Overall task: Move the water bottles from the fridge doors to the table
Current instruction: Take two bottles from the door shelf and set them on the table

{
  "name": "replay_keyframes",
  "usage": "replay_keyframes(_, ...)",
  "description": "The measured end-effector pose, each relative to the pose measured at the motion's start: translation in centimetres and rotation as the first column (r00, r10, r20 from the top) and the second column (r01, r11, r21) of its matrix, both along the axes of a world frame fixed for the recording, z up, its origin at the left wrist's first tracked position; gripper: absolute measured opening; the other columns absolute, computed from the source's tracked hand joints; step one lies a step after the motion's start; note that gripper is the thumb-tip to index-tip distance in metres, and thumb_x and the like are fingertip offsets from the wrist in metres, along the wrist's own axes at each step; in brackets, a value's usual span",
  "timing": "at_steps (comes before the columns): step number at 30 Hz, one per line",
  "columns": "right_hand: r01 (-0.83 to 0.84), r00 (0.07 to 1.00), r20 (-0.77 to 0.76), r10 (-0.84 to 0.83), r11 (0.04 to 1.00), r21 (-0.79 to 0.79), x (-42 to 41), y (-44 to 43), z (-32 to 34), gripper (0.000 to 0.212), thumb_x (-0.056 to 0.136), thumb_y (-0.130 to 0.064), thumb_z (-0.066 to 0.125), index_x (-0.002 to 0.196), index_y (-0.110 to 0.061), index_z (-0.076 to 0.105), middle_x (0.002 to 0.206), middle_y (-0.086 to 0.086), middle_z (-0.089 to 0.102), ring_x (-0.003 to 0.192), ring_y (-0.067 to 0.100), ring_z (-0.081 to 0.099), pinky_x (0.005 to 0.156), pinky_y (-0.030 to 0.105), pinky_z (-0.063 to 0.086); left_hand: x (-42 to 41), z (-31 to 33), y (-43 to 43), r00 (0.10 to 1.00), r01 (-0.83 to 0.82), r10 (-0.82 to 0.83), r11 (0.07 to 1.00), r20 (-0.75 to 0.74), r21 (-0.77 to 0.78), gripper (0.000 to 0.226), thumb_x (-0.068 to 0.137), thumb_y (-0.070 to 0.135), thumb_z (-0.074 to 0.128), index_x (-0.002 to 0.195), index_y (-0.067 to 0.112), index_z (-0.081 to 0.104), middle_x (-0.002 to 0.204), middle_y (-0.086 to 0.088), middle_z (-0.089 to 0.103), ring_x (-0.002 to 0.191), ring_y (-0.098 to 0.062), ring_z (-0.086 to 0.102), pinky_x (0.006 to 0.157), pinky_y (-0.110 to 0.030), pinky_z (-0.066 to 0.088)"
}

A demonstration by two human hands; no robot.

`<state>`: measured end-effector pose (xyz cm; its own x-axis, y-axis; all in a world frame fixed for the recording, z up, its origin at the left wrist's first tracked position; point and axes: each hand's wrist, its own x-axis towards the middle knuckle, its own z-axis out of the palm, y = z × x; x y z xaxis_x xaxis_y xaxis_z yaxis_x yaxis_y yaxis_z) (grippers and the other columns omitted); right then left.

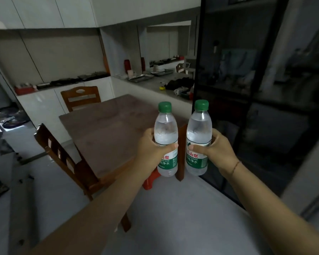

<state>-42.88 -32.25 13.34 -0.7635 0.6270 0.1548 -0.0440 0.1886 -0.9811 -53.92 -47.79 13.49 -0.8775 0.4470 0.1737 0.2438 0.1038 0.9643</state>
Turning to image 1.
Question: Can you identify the person's right hand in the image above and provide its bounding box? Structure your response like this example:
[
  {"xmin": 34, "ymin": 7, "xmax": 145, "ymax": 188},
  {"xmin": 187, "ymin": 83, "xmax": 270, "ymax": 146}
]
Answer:
[{"xmin": 188, "ymin": 128, "xmax": 240, "ymax": 177}]

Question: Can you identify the person's left hand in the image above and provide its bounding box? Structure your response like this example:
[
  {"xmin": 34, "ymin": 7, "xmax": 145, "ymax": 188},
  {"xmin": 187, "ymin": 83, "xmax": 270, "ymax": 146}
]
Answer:
[{"xmin": 135, "ymin": 127, "xmax": 179, "ymax": 177}]

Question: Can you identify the green-capped water bottle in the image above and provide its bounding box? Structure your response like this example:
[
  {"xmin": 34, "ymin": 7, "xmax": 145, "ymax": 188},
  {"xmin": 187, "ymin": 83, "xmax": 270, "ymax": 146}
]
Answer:
[
  {"xmin": 154, "ymin": 101, "xmax": 179, "ymax": 178},
  {"xmin": 186, "ymin": 99, "xmax": 212, "ymax": 176}
]

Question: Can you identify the person's left forearm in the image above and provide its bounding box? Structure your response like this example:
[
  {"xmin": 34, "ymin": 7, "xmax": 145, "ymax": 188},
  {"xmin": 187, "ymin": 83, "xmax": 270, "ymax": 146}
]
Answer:
[{"xmin": 29, "ymin": 167, "xmax": 152, "ymax": 255}]

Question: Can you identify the person's right forearm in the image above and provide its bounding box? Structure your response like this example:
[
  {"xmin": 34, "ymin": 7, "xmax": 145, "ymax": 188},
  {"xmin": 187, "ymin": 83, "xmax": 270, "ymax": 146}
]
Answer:
[{"xmin": 223, "ymin": 162, "xmax": 319, "ymax": 255}]

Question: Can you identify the red plastic stool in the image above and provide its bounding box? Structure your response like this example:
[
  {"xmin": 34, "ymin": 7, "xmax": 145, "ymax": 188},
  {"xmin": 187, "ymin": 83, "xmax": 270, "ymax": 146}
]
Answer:
[{"xmin": 142, "ymin": 168, "xmax": 161, "ymax": 190}]

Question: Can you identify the brown wooden table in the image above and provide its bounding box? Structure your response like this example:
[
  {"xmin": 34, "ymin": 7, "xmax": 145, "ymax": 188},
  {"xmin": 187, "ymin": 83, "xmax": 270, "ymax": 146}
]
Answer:
[{"xmin": 59, "ymin": 94, "xmax": 189, "ymax": 182}]

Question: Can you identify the black cloth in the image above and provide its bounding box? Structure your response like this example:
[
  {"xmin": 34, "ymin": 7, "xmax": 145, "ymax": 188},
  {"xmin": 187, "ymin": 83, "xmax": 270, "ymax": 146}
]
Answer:
[{"xmin": 166, "ymin": 77, "xmax": 195, "ymax": 91}]

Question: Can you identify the metal tray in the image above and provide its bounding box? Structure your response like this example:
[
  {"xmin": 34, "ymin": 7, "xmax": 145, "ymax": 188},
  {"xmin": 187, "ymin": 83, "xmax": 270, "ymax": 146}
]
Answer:
[
  {"xmin": 126, "ymin": 74, "xmax": 155, "ymax": 83},
  {"xmin": 150, "ymin": 69, "xmax": 174, "ymax": 77}
]

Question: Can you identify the black-framed glass cabinet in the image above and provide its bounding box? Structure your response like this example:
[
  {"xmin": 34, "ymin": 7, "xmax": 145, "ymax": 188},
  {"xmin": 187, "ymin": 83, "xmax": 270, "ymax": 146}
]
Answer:
[{"xmin": 193, "ymin": 0, "xmax": 319, "ymax": 210}]

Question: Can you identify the brown wooden chair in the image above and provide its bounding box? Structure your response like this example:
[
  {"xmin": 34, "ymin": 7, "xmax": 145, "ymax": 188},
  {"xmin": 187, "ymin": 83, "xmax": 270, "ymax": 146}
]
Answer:
[
  {"xmin": 60, "ymin": 86, "xmax": 101, "ymax": 112},
  {"xmin": 34, "ymin": 123, "xmax": 132, "ymax": 233}
]

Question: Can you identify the white base cabinet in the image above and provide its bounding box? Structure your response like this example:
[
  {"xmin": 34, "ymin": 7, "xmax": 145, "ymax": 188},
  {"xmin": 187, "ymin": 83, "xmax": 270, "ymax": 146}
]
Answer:
[{"xmin": 16, "ymin": 76, "xmax": 115, "ymax": 144}]

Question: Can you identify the red box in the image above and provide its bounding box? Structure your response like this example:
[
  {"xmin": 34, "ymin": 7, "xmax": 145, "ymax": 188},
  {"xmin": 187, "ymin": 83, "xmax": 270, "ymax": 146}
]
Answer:
[{"xmin": 15, "ymin": 86, "xmax": 38, "ymax": 96}]

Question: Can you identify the white wall cabinet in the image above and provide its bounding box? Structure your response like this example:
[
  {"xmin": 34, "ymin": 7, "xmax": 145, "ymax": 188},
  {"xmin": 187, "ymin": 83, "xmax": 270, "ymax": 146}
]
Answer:
[{"xmin": 0, "ymin": 0, "xmax": 97, "ymax": 30}]

